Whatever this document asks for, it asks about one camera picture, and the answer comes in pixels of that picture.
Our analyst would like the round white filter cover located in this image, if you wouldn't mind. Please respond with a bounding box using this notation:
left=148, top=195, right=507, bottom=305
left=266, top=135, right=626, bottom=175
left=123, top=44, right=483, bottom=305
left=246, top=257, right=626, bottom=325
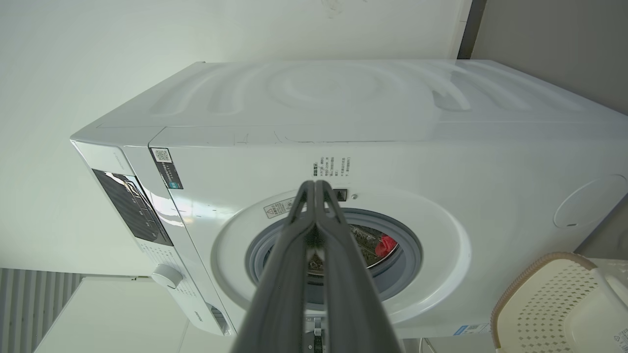
left=553, top=174, right=628, bottom=228

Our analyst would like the red garment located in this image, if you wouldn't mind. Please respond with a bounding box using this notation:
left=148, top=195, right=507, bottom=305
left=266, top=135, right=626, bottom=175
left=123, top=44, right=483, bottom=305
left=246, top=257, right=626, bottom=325
left=374, top=234, right=398, bottom=258

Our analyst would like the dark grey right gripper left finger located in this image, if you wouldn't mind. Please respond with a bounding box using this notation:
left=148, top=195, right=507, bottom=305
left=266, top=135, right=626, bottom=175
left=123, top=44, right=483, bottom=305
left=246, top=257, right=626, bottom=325
left=231, top=180, right=317, bottom=353

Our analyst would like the beige perforated laundry basket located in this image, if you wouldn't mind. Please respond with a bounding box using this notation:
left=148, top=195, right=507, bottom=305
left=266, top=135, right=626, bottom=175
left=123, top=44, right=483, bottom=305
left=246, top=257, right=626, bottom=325
left=491, top=252, right=628, bottom=353

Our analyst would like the silver metal door hinge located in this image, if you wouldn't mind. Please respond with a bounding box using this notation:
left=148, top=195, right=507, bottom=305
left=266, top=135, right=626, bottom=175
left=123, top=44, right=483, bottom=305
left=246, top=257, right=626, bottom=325
left=307, top=316, right=327, bottom=353

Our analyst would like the blue energy label sticker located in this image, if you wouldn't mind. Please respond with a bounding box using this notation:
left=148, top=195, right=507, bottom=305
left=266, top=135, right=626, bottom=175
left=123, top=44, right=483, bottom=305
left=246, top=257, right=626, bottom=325
left=452, top=323, right=491, bottom=336

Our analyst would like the stainless steel washing machine drum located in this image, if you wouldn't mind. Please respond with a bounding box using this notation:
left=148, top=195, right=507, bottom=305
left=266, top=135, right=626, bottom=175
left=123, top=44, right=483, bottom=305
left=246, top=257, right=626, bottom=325
left=307, top=225, right=400, bottom=275

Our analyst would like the grey warning sticker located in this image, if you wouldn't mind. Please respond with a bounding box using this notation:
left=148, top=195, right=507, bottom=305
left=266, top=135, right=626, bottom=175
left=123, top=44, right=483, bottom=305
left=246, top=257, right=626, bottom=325
left=263, top=198, right=297, bottom=219

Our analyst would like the black washing machine display panel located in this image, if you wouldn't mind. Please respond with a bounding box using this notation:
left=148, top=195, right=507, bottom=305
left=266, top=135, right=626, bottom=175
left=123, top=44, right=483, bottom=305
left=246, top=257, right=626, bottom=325
left=92, top=169, right=174, bottom=247

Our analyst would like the white washing machine dial knob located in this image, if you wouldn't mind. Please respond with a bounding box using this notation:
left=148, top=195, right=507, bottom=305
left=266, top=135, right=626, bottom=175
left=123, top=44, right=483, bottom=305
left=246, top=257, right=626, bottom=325
left=151, top=264, right=183, bottom=289

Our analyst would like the grey ribbed wall panel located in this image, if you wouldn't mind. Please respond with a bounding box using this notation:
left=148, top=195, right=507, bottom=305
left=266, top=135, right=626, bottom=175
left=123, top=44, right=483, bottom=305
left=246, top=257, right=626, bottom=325
left=0, top=268, right=84, bottom=353

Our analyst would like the black QR code sticker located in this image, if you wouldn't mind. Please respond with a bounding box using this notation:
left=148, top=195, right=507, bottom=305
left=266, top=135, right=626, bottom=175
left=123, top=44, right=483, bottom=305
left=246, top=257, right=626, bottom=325
left=150, top=147, right=183, bottom=190

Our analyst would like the printed text label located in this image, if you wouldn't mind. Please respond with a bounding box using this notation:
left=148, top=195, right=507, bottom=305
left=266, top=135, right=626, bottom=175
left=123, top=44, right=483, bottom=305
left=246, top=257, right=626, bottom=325
left=312, top=157, right=350, bottom=178

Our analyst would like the white front-load washing machine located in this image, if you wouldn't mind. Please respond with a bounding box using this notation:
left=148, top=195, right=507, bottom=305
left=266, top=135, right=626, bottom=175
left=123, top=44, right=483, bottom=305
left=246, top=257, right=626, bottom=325
left=70, top=60, right=628, bottom=339

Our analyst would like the white cabinet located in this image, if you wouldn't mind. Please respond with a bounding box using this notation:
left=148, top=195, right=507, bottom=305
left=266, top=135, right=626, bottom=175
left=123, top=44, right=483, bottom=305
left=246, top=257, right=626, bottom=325
left=33, top=276, right=236, bottom=353

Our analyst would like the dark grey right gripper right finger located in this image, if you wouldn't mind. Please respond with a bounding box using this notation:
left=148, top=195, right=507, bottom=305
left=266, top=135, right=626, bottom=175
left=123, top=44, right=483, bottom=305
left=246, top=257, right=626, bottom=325
left=314, top=180, right=406, bottom=353

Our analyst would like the grey rubber door gasket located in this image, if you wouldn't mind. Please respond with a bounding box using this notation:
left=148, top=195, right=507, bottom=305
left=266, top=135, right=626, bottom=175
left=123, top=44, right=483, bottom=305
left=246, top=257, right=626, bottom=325
left=245, top=208, right=422, bottom=304

